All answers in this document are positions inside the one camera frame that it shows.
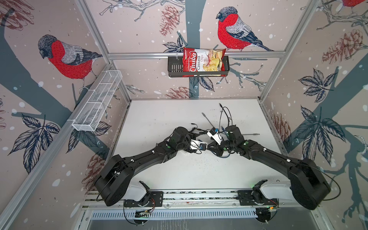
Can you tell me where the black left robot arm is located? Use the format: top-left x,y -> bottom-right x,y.
94,126 -> 203,207

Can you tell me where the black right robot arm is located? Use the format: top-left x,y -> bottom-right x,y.
207,125 -> 331,210

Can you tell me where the red cassava chips bag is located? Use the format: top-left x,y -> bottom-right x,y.
183,48 -> 226,72

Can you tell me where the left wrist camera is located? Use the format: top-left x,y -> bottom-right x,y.
198,142 -> 207,151

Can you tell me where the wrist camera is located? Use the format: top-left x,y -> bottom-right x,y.
207,127 -> 223,145
198,142 -> 207,151

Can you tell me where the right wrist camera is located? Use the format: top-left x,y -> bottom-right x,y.
207,127 -> 223,145

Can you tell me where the black ethernet cable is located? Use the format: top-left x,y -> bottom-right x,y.
218,103 -> 233,127

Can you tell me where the aluminium mounting rail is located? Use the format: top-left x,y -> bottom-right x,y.
81,188 -> 311,210

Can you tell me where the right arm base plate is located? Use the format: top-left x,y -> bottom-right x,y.
236,190 -> 279,206

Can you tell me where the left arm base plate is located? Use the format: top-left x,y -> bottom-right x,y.
124,191 -> 163,208

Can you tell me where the black wall basket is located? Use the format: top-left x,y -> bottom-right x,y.
168,56 -> 230,78

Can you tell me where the white wire mesh shelf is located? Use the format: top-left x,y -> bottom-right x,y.
72,70 -> 122,132

